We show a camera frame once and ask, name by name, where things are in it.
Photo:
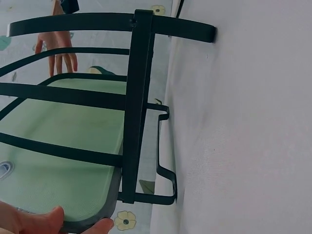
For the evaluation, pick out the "person's left hand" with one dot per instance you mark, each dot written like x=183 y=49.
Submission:
x=29 y=223

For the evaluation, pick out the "person's right hand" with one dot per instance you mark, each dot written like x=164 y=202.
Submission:
x=57 y=41

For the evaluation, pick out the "person's left thumb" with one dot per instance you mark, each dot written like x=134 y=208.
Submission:
x=44 y=221

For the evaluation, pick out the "person's right thumb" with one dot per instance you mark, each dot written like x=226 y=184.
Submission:
x=39 y=45

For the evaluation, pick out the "green board with grey edge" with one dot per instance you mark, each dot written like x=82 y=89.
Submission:
x=80 y=136

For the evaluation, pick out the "black metal rack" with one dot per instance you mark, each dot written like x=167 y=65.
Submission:
x=136 y=97

